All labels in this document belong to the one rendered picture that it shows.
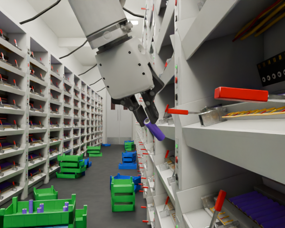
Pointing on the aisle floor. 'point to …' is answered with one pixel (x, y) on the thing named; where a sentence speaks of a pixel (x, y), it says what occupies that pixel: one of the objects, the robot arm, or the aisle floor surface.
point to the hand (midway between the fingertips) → (146, 114)
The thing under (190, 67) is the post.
